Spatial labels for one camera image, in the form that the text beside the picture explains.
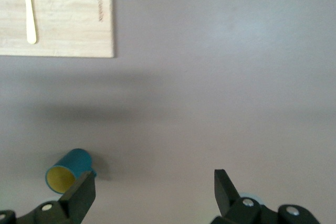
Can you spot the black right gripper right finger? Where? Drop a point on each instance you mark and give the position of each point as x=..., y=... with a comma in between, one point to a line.
x=246, y=211

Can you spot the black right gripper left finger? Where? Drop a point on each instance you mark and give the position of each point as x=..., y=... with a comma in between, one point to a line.
x=73, y=203

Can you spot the teal cup yellow inside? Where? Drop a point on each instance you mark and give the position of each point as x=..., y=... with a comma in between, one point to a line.
x=76, y=161

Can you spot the wooden cutting board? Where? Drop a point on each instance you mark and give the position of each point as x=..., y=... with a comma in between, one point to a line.
x=65, y=24

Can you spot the yellow plastic fork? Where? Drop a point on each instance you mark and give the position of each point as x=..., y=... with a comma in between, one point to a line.
x=31, y=24

